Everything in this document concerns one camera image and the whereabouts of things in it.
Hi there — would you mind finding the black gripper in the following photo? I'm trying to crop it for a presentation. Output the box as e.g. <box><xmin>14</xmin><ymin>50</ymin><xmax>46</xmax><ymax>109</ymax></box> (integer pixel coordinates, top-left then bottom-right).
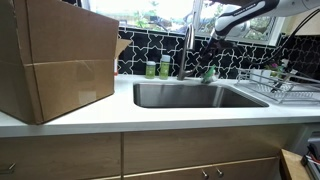
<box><xmin>203</xmin><ymin>37</ymin><xmax>237</xmax><ymax>55</ymax></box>

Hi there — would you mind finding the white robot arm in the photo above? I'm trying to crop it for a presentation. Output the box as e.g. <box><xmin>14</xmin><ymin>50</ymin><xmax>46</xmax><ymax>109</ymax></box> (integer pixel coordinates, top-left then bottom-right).
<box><xmin>203</xmin><ymin>0</ymin><xmax>320</xmax><ymax>55</ymax></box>

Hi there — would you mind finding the steel kitchen faucet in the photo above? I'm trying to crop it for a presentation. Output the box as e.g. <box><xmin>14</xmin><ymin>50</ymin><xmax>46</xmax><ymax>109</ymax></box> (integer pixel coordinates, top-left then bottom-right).
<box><xmin>177</xmin><ymin>23</ymin><xmax>195</xmax><ymax>81</ymax></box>

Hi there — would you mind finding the metal dish rack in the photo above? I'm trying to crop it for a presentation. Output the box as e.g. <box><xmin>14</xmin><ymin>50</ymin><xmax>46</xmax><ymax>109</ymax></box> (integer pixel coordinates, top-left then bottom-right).
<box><xmin>237</xmin><ymin>68</ymin><xmax>320</xmax><ymax>106</ymax></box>

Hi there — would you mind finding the green white sponge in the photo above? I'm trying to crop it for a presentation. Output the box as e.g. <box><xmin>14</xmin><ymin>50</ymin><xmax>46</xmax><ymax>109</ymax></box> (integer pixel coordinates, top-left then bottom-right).
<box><xmin>201</xmin><ymin>65</ymin><xmax>218</xmax><ymax>84</ymax></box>

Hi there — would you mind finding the tall green soap bottle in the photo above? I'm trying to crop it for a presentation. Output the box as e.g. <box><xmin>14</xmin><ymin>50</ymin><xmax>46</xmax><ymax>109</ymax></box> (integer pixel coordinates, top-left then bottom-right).
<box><xmin>159</xmin><ymin>55</ymin><xmax>170</xmax><ymax>80</ymax></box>

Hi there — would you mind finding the short green soap bottle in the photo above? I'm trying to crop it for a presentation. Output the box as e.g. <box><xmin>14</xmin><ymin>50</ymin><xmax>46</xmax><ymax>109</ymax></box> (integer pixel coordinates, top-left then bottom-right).
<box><xmin>145</xmin><ymin>61</ymin><xmax>156</xmax><ymax>79</ymax></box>

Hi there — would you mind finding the stainless steel sink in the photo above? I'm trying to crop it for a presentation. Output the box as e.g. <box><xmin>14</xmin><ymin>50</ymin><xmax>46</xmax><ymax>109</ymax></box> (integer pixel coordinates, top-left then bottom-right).
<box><xmin>133</xmin><ymin>83</ymin><xmax>268</xmax><ymax>108</ymax></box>

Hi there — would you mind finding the wooden cabinet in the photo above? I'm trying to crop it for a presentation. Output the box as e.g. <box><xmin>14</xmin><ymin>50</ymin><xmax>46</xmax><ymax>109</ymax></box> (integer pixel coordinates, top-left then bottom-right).
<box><xmin>0</xmin><ymin>125</ymin><xmax>299</xmax><ymax>180</ymax></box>

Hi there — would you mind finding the brown cardboard box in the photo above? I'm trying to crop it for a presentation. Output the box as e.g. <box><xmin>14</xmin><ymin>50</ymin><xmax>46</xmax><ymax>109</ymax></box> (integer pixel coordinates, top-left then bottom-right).
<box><xmin>0</xmin><ymin>0</ymin><xmax>125</xmax><ymax>124</ymax></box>

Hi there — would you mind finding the black handled utensil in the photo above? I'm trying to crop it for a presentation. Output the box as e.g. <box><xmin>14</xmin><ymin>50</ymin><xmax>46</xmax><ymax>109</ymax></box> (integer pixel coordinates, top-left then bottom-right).
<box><xmin>271</xmin><ymin>73</ymin><xmax>291</xmax><ymax>93</ymax></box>

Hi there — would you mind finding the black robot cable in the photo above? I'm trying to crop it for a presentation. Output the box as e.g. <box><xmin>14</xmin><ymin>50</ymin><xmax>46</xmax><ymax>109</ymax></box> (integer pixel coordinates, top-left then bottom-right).
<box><xmin>233</xmin><ymin>8</ymin><xmax>320</xmax><ymax>81</ymax></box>

